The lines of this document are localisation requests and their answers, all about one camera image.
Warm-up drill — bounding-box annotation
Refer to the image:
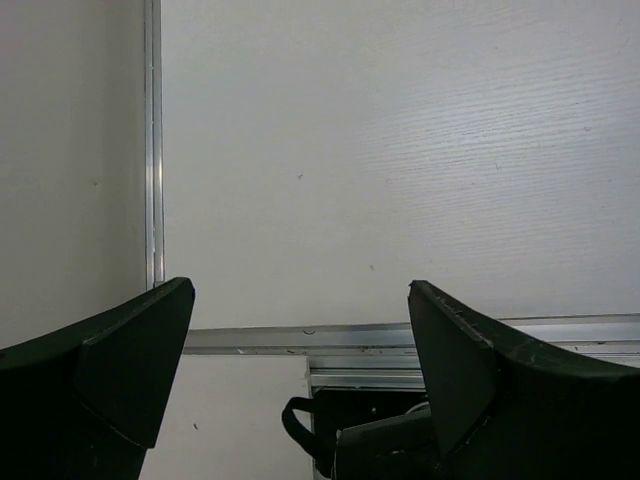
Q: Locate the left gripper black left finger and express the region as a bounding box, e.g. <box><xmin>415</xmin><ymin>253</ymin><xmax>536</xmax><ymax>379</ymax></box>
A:
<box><xmin>1</xmin><ymin>277</ymin><xmax>195</xmax><ymax>479</ymax></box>

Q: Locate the aluminium table frame rail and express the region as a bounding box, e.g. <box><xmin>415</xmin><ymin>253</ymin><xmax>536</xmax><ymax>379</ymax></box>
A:
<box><xmin>145</xmin><ymin>1</ymin><xmax>639</xmax><ymax>390</ymax></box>

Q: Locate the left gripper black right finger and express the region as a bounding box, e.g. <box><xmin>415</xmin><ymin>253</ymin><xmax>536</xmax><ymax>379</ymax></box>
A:
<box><xmin>408</xmin><ymin>280</ymin><xmax>639</xmax><ymax>479</ymax></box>

